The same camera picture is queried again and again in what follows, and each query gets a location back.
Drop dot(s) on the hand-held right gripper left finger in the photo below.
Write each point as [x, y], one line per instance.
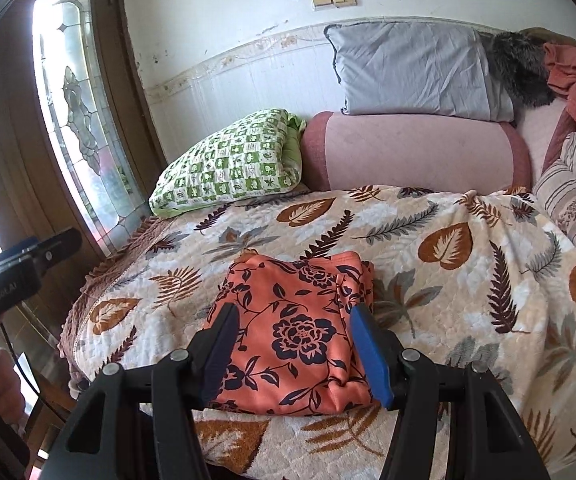
[223, 355]

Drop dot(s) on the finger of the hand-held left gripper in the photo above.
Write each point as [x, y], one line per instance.
[58, 250]

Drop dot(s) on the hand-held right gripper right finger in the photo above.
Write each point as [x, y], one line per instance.
[370, 355]

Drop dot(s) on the orange floral garment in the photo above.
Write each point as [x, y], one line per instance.
[293, 320]

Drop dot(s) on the person's left hand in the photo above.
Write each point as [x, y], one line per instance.
[5, 385]

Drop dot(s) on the brown lace-edged quilt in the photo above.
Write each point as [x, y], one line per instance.
[118, 262]

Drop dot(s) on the leaf print blanket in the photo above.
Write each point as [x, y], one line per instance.
[467, 285]

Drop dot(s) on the green checkered pillow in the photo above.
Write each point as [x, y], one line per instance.
[218, 165]

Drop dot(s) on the pink bolster cushion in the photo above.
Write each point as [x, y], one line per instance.
[407, 150]

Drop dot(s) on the striped floral pillow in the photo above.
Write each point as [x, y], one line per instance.
[572, 190]

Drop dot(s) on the grey pillow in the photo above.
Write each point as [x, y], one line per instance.
[407, 70]

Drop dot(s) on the pink quilted cover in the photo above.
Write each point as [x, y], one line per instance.
[537, 120]

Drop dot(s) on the black furry cloth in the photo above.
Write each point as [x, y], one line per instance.
[517, 70]

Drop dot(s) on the terracotta cloth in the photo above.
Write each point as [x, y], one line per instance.
[572, 70]

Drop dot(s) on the olive brown cloth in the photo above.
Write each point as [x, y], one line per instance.
[550, 36]

